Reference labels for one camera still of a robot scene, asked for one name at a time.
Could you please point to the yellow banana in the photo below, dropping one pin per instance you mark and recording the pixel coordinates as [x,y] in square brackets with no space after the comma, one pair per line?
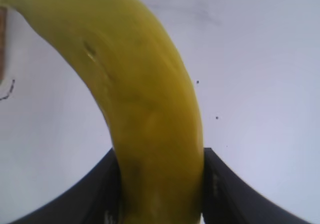
[140,83]

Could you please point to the brown woven wicker basket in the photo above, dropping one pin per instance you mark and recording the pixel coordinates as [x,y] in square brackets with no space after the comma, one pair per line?
[2,41]

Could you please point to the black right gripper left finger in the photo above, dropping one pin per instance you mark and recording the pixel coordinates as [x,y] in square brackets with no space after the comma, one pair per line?
[85,196]

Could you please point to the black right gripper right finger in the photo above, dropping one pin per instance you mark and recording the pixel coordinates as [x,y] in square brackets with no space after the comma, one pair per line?
[240,196]

